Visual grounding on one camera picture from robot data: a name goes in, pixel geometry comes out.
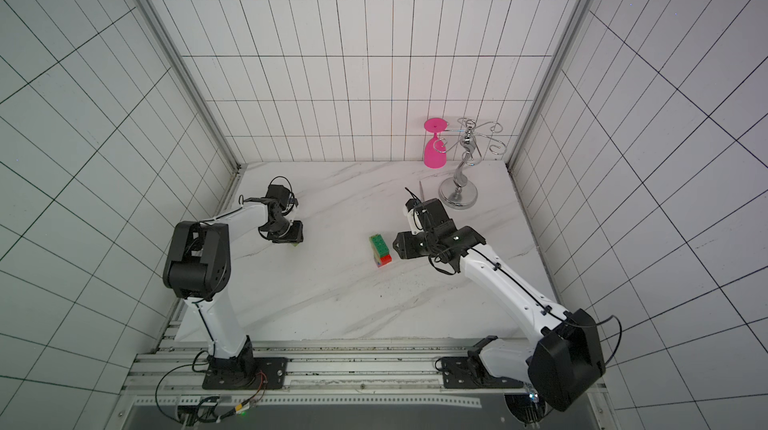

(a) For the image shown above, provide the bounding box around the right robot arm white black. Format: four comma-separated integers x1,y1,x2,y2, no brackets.
393,197,609,423

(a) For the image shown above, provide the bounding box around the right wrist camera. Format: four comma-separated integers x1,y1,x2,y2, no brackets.
404,199,422,235

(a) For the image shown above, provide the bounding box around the pink wine glass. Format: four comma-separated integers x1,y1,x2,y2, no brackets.
423,118,448,169

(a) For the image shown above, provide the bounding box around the dark green lego brick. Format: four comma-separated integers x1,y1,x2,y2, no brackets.
369,234,389,258

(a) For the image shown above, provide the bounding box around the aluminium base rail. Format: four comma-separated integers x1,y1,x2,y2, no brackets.
122,339,545,405

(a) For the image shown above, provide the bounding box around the red lego brick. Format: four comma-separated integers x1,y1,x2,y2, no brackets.
376,255,392,267

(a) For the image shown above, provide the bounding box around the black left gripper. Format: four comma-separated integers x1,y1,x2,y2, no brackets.
263,215,304,244

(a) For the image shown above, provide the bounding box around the chrome glass holder stand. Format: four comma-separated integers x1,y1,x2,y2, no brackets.
438,117,507,210

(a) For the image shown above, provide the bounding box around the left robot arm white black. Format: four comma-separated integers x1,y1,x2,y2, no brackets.
162,176,303,390

